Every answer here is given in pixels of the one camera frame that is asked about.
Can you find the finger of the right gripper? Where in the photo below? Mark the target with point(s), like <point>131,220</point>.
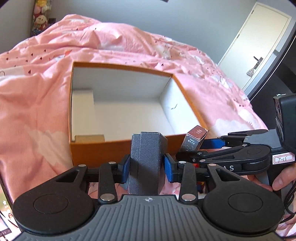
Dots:
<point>233,139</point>
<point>224,154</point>

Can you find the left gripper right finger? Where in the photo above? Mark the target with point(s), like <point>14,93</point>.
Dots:
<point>184,173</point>

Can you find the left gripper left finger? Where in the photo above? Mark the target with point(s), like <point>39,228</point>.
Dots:
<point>109,174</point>

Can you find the brown glossy small box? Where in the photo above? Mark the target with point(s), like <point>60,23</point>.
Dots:
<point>193,139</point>

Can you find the dark grey textured box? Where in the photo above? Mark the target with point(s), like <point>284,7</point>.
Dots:
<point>147,176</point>

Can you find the person's right hand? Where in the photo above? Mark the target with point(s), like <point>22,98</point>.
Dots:
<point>286,177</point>

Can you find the orange cardboard storage box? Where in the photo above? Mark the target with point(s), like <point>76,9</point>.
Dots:
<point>108,103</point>

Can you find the pink heart-print duvet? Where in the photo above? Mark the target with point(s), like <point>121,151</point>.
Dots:
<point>35,86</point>

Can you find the plush toy column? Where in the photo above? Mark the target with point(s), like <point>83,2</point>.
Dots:
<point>41,12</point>

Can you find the black camera box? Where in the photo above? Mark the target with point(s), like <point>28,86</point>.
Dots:
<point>285,120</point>

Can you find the white door with handle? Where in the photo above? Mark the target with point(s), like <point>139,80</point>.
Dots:
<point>254,44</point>

